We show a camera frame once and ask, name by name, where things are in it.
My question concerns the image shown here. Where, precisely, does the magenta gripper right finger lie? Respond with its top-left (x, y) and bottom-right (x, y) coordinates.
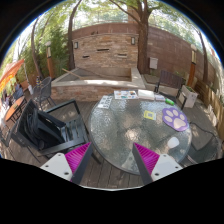
top-left (132, 143), bottom-right (182, 185)

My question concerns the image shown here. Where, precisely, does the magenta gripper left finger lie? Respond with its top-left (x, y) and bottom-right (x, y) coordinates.
top-left (41, 143), bottom-right (92, 185)

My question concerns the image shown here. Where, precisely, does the black metal patio chair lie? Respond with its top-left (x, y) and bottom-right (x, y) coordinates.
top-left (16, 99), bottom-right (88, 156)

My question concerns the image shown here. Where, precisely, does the yellow square card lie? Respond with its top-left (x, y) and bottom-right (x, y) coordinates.
top-left (144, 110), bottom-right (156, 120)

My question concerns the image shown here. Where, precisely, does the purple paw print mousepad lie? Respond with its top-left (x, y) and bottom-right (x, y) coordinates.
top-left (162, 107), bottom-right (189, 132)

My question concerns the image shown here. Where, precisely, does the round glass patio table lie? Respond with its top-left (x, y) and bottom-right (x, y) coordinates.
top-left (89, 94), bottom-right (192, 175)

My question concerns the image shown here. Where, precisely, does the green bottle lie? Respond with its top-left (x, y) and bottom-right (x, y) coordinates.
top-left (165, 98), bottom-right (175, 105)

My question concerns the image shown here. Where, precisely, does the black and white booklet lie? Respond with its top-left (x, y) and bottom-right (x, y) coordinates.
top-left (98, 96), bottom-right (112, 109)

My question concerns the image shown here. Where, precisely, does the white flat box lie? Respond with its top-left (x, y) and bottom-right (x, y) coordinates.
top-left (138, 90), bottom-right (155, 100)

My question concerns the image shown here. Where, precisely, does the colourful picture book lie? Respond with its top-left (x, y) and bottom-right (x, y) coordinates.
top-left (114, 90), bottom-right (138, 99)

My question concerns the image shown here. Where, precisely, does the white planter box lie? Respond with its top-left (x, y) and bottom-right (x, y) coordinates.
top-left (179, 85), bottom-right (198, 108)

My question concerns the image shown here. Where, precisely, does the black mesh chair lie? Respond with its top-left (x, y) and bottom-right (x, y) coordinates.
top-left (33, 77), bottom-right (52, 107)

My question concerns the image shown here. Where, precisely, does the dark wooden bench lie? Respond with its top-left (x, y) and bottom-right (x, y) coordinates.
top-left (154, 70), bottom-right (183, 101)

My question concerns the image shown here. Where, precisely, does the stone raised fountain basin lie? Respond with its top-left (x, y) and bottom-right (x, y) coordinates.
top-left (51, 68), bottom-right (145, 101)

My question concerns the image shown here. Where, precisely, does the orange patio umbrella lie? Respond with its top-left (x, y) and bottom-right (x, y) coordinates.
top-left (0, 59), bottom-right (24, 92)

